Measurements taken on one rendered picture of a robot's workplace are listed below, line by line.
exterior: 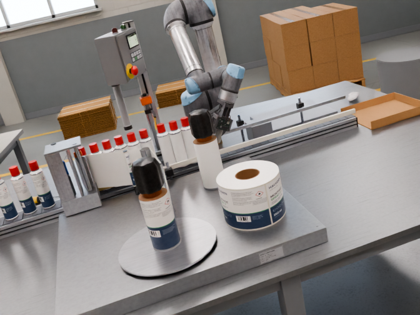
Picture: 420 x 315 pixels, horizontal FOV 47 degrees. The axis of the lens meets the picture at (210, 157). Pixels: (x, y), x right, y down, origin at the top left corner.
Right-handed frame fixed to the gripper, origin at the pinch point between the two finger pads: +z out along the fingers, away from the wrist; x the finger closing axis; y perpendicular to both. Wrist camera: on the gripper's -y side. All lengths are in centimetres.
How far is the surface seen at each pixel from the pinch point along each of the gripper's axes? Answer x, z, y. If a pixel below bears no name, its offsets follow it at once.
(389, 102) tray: 87, -39, -10
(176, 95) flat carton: 89, 43, -421
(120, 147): -37.9, 9.3, 2.2
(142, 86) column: -32.9, -15.2, -11.9
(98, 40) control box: -56, -29, -3
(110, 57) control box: -50, -24, -1
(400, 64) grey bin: 181, -66, -134
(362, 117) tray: 70, -29, -2
